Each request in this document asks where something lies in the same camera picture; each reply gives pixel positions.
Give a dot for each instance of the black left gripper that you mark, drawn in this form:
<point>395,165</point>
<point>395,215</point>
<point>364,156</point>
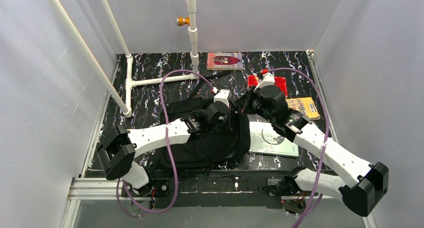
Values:
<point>230,111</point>

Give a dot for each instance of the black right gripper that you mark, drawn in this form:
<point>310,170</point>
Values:
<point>250,99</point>

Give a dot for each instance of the black student backpack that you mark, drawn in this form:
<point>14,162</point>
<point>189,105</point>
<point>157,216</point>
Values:
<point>225,145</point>

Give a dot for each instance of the pale green Gatsby book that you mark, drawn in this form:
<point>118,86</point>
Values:
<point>264,140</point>

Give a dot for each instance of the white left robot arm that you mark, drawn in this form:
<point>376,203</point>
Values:
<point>118,150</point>

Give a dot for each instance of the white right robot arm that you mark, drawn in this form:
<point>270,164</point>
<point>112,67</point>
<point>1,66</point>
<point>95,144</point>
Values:
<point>358,183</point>

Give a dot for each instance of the red colourful cover book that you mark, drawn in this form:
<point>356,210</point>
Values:
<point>280,82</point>

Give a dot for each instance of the yellow picture cover book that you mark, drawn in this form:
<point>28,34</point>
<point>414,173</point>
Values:
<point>304,105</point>

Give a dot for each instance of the pink red cover book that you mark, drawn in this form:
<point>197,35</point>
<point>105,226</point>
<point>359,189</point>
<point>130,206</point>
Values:
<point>225,61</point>

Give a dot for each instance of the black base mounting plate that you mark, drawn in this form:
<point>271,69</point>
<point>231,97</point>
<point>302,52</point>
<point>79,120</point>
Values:
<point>230,188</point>

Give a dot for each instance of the orange knob on pipe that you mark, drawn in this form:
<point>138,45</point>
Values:
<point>181,21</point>

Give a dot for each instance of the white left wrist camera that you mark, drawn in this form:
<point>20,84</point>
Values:
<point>221,95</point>

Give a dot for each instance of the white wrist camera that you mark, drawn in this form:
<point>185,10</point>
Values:
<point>221,95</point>
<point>265,78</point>

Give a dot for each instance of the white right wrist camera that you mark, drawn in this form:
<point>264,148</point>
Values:
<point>265,78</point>

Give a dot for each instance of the aluminium rail frame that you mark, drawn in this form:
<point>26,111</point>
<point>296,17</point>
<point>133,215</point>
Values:
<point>94,197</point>

